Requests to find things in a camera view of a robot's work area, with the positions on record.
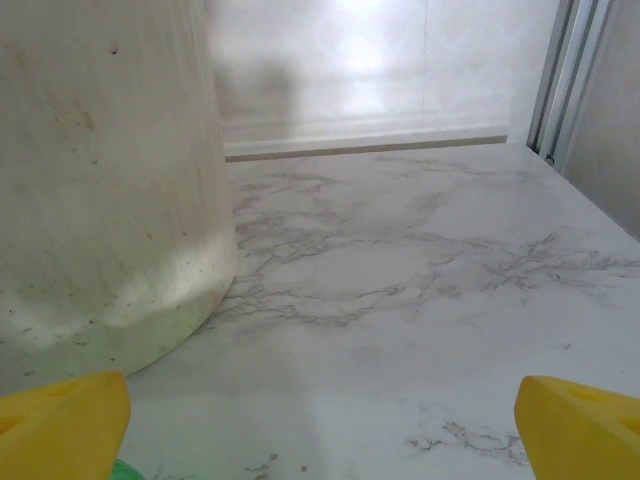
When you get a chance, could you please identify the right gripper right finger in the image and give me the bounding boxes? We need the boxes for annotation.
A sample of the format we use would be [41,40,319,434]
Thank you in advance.
[514,374,640,480]

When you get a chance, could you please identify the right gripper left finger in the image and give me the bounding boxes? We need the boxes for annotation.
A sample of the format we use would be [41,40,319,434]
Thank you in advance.
[0,370,132,480]

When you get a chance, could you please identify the white plastic bin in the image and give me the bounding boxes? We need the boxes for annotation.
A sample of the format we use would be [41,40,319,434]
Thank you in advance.
[0,0,240,380]

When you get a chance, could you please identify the green plastic bottle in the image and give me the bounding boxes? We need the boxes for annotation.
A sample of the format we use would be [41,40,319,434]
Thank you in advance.
[110,458,147,480]

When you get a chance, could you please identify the aluminium frame post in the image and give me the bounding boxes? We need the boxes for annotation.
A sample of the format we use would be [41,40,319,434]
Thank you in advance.
[527,0,616,169]

